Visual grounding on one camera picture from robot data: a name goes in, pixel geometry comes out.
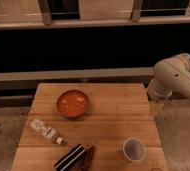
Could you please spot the black white striped box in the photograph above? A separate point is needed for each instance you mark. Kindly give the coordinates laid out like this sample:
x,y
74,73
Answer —
x,y
71,158

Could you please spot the translucent end effector tip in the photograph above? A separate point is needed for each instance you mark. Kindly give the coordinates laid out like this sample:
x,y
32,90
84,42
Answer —
x,y
156,108

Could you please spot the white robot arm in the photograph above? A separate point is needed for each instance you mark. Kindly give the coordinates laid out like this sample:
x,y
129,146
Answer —
x,y
170,76

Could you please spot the orange ceramic bowl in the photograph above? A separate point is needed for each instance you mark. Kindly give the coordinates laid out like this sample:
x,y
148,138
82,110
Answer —
x,y
72,104

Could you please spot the clear plastic bottle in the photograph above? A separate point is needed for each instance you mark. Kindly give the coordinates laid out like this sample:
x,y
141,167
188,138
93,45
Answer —
x,y
47,131

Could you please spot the white paper cup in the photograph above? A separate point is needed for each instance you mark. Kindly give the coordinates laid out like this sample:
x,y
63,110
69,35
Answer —
x,y
133,150

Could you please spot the dark red pouch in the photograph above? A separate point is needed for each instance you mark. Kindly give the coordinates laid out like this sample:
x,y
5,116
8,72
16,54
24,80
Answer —
x,y
88,159

